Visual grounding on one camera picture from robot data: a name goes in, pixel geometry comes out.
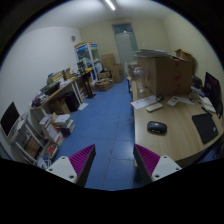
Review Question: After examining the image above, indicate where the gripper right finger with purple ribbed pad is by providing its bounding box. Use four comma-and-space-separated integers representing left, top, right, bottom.
133, 144, 181, 184

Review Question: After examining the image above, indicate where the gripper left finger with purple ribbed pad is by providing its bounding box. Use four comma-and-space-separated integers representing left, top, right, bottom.
47, 144, 96, 187

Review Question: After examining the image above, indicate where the black computer mouse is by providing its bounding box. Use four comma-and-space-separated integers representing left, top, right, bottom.
147, 121, 167, 134

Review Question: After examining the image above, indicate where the black mouse pad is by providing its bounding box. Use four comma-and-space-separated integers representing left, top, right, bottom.
192, 113, 218, 144

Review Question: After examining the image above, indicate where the stack of books on floor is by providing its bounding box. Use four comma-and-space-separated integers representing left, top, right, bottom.
39, 113, 75, 145

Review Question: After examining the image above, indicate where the white shelf rack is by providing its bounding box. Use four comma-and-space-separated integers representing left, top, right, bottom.
8, 113, 50, 165

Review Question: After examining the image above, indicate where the white remote control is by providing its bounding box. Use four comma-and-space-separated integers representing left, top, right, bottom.
146, 103, 163, 112

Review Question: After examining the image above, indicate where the white paper sheet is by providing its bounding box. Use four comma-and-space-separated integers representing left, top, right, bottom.
131, 96, 156, 109

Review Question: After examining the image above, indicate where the black computer tower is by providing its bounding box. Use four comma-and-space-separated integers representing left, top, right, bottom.
65, 92, 80, 112

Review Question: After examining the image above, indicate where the small white calculator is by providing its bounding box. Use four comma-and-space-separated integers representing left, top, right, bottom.
167, 96, 178, 107

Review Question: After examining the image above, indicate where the black monitor left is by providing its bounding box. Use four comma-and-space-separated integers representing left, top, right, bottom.
0, 103, 20, 136

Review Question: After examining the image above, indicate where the black monitor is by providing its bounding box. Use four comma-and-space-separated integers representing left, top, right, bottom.
204, 73, 221, 108
0, 103, 20, 136

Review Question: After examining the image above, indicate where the cardboard box on floor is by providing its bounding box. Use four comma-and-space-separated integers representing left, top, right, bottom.
95, 81, 114, 92

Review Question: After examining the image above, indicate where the clear plastic jar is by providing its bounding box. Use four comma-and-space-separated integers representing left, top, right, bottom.
134, 67, 145, 93

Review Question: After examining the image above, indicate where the large cardboard box on table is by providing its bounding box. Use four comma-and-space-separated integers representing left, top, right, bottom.
137, 56, 193, 97

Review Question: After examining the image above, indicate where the black monitor right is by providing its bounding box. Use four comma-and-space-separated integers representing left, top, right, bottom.
204, 73, 221, 108

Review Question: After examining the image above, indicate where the stacked cardboard boxes back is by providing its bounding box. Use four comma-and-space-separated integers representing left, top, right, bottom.
101, 54, 124, 83

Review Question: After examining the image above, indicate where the grey door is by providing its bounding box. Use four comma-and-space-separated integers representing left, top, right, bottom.
112, 23, 137, 65

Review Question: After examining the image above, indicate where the ceiling light tube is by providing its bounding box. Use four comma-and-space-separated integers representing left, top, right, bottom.
104, 0, 116, 11

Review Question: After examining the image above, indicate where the wooden desk left wall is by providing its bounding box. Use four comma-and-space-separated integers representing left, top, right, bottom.
30, 77, 84, 115

